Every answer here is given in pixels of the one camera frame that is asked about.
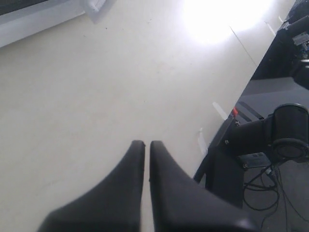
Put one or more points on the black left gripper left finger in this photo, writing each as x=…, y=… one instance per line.
x=113, y=205

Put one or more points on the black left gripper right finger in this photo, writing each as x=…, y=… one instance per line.
x=180, y=205

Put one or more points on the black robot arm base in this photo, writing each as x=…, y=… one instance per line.
x=282, y=135

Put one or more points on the white Midea microwave oven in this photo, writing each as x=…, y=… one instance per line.
x=22, y=18

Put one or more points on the dark grey robot stand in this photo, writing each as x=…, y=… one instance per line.
x=281, y=77

